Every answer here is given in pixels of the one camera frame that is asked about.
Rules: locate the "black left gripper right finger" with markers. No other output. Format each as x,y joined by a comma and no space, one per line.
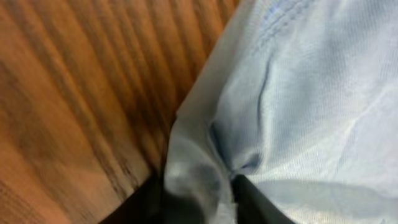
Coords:
253,206

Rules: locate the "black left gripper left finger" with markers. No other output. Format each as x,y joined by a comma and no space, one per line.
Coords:
152,204

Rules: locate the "light blue t-shirt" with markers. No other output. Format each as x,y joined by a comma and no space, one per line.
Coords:
300,97

